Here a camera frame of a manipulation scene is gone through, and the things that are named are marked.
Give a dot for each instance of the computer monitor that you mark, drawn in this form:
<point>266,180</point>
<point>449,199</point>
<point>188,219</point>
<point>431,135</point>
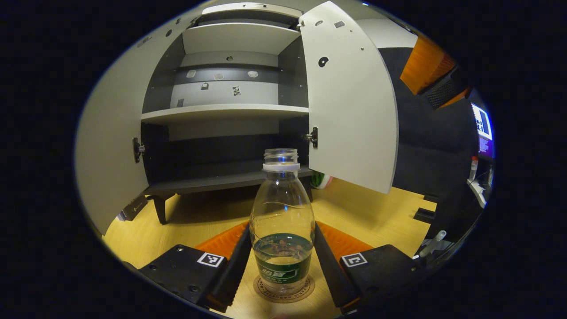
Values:
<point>483,126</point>

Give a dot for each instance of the round brown coaster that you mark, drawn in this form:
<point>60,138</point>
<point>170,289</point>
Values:
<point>266,292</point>

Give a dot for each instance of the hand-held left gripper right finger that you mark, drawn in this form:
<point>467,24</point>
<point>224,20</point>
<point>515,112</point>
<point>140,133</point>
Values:
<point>330,274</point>

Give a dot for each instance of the clear plastic bottle green label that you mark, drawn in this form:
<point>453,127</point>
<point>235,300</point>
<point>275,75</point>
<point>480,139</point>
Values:
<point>282,212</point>

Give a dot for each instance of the small black box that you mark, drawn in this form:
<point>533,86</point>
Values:
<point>133,208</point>

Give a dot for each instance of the green and white packet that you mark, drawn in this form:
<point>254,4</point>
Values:
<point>321,180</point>

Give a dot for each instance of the black block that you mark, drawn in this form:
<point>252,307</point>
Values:
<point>425,215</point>

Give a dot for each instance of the white cabinet drawer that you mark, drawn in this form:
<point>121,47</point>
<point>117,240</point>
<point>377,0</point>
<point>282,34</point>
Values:
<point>248,9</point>

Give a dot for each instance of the white cabinet door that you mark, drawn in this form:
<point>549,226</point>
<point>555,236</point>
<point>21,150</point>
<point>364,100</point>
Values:
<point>110,146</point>
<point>350,110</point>

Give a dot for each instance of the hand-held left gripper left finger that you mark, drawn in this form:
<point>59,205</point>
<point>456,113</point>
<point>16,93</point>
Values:
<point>234,270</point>

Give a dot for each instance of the white and grey cabinet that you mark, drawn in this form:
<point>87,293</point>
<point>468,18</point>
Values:
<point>221,113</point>

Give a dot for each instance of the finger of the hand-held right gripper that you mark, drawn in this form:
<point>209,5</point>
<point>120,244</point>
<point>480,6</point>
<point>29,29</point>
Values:
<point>449,91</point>
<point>425,66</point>

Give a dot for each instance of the white plastic tool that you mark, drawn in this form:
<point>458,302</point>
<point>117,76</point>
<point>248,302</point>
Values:
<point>432,243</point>

